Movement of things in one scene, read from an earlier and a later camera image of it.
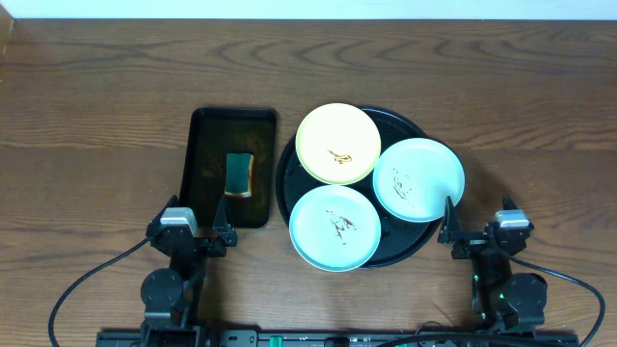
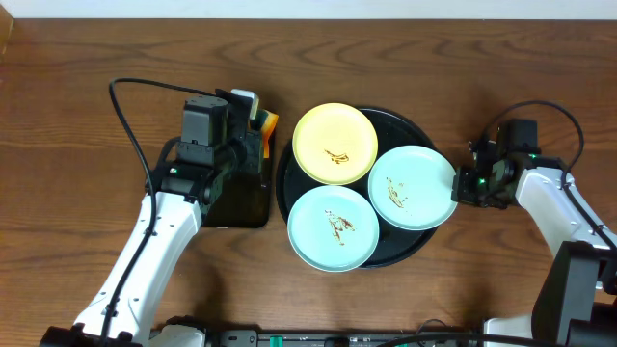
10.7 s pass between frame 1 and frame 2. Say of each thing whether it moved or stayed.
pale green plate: moved
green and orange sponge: moved
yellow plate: stayed
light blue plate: stayed
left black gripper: moved
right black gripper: moved
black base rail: stayed
